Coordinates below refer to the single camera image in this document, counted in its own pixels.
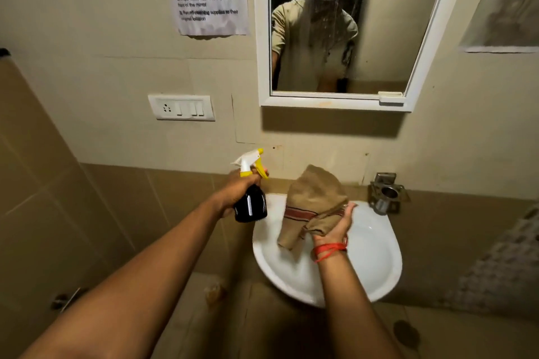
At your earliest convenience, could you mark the white wall switch panel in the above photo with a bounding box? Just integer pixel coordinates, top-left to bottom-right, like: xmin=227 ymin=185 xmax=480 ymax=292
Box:
xmin=148 ymin=95 xmax=216 ymax=122

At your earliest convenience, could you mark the black spray bottle yellow trigger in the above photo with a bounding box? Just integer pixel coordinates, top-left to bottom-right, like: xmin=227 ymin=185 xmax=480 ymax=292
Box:
xmin=231 ymin=148 xmax=269 ymax=223

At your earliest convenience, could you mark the steel wall cup holder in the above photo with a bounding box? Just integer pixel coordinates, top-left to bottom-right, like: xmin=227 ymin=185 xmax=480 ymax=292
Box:
xmin=368 ymin=172 xmax=407 ymax=216

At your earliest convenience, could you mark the white wash basin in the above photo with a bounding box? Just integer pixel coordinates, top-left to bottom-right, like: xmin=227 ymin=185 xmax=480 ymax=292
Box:
xmin=252 ymin=193 xmax=403 ymax=309

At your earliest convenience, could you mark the white framed wall mirror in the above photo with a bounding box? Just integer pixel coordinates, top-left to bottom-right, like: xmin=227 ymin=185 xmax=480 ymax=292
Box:
xmin=252 ymin=0 xmax=476 ymax=113

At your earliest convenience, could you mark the brown striped cleaning cloth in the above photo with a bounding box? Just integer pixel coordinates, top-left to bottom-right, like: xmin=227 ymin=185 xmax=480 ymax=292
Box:
xmin=277 ymin=164 xmax=350 ymax=251

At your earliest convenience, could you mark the person's left hand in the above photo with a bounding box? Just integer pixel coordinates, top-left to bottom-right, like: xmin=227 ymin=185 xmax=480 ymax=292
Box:
xmin=214 ymin=165 xmax=269 ymax=219

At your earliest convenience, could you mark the person's right hand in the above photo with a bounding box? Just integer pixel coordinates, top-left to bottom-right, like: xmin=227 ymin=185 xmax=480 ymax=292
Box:
xmin=311 ymin=202 xmax=357 ymax=248

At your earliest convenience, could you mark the red thread wristband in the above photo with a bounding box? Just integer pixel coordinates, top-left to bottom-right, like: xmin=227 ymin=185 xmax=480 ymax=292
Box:
xmin=312 ymin=238 xmax=349 ymax=264

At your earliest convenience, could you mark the person's left forearm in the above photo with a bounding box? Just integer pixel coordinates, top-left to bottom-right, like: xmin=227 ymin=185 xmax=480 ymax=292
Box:
xmin=19 ymin=195 xmax=231 ymax=359

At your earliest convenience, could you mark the person's right forearm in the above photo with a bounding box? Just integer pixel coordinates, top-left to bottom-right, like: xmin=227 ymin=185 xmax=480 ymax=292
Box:
xmin=313 ymin=245 xmax=406 ymax=359

